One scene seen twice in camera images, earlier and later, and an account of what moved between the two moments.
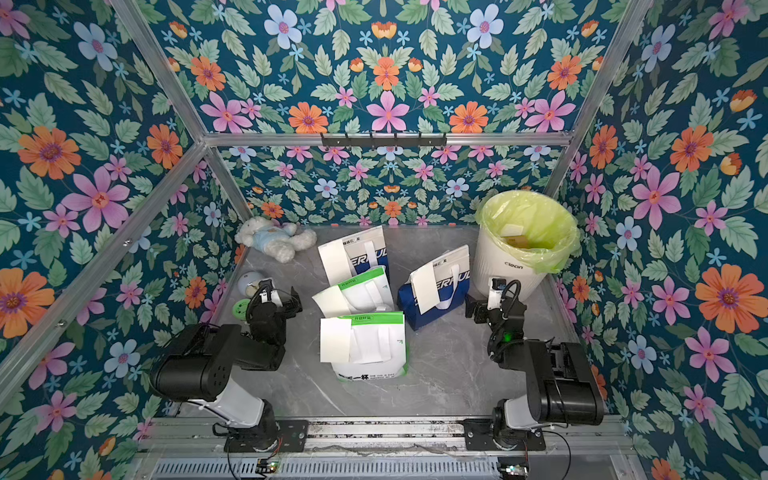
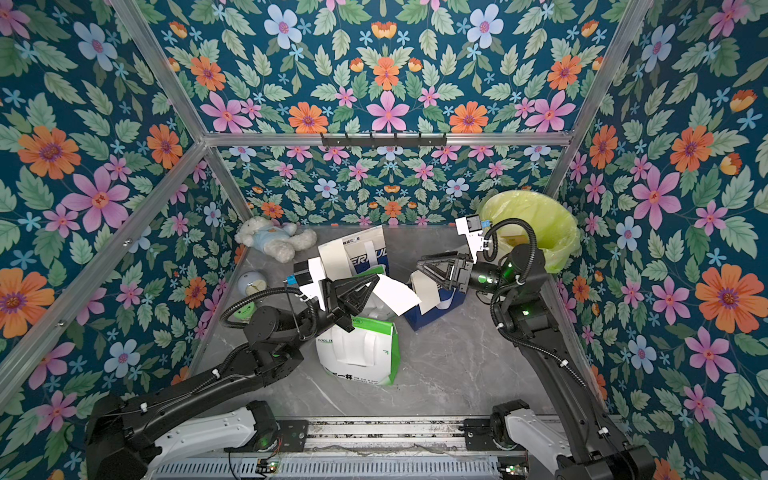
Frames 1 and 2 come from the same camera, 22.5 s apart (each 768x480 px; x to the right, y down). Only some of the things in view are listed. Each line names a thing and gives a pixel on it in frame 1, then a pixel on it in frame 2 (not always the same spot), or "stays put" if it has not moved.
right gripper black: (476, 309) → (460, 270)
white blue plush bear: (279, 242) stays put
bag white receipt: (426, 288) stays put
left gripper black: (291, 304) → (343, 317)
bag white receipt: (335, 335) → (395, 295)
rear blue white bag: (367, 249) stays put
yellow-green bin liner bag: (534, 226) stays put
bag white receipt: (335, 262) stays put
